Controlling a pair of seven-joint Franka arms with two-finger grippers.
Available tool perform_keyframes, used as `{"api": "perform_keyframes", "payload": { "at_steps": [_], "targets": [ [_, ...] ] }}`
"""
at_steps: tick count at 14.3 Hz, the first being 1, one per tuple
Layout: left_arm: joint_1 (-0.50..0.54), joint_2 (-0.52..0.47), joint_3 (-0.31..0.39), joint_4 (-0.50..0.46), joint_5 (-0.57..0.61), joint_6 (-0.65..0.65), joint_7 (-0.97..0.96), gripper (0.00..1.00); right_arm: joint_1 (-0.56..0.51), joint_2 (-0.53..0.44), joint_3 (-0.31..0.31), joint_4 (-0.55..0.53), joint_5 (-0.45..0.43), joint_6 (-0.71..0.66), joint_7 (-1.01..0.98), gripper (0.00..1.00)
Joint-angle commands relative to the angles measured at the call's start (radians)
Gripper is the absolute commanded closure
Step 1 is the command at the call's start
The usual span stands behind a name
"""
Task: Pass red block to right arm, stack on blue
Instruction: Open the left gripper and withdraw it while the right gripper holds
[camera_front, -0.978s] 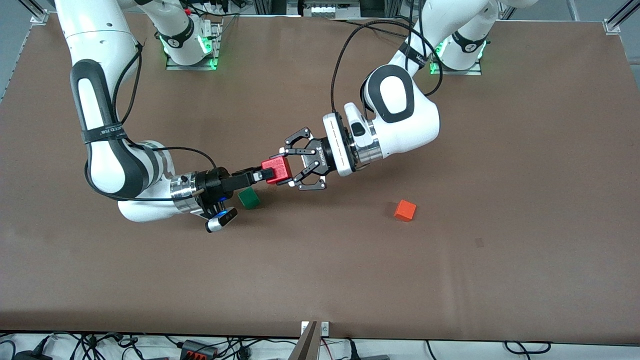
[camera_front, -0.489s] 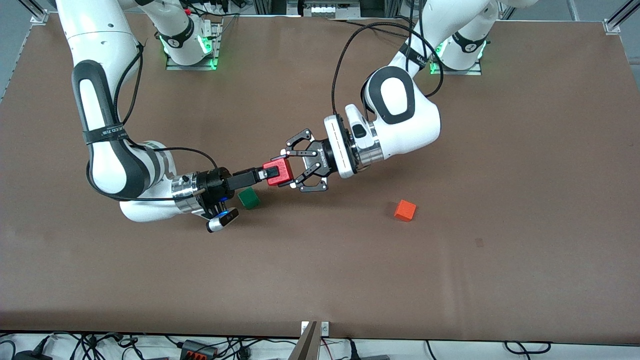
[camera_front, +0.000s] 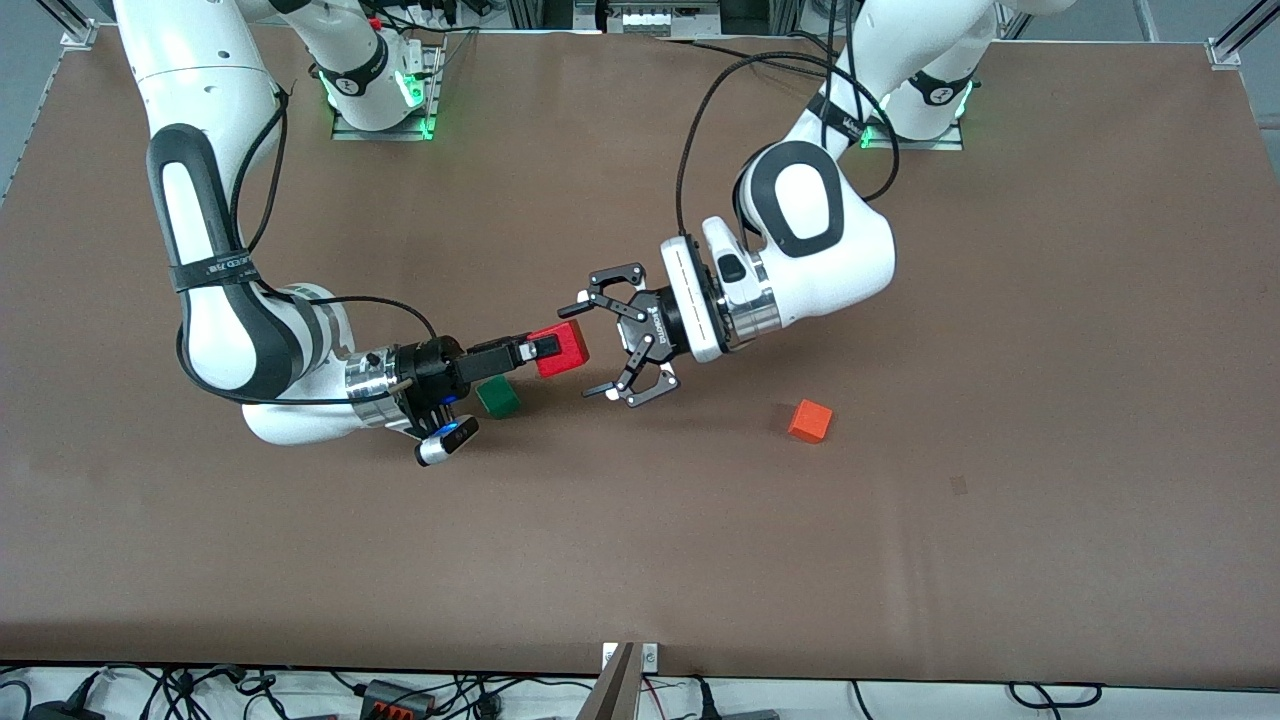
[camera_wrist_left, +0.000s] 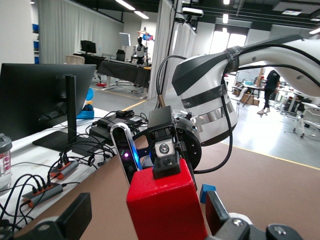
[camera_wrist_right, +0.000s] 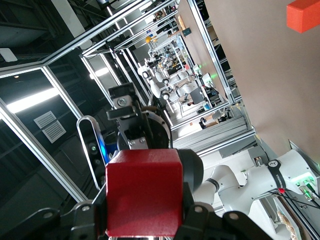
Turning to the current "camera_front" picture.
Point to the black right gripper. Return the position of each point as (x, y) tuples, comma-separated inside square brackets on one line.
[(437, 365)]

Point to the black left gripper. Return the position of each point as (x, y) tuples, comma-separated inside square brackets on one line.
[(656, 327)]

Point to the red wooden block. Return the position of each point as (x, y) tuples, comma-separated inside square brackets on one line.
[(570, 350)]

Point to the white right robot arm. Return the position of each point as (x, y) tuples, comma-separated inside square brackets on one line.
[(200, 80)]

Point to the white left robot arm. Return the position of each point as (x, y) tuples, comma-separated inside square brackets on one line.
[(850, 260)]

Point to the green wooden block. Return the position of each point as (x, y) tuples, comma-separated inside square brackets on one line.
[(500, 400)]

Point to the orange wooden block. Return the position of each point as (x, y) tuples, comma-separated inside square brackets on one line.
[(810, 421)]

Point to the grey power strip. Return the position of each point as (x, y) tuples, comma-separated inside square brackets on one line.
[(660, 18)]

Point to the black orange USB hub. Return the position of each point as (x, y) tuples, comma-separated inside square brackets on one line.
[(395, 697)]

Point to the black plug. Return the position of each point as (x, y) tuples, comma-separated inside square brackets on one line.
[(740, 714)]

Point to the black power adapter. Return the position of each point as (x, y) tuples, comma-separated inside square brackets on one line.
[(65, 712)]

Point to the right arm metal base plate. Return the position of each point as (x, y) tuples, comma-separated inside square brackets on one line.
[(380, 134)]

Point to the white metal bracket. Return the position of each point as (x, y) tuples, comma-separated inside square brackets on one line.
[(650, 657)]

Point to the grey camera post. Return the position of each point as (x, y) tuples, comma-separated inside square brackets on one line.
[(615, 695)]

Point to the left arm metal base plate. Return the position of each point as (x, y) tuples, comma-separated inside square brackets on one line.
[(930, 143)]

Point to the aluminium corner bracket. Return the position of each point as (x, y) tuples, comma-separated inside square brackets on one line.
[(80, 38), (1225, 55)]

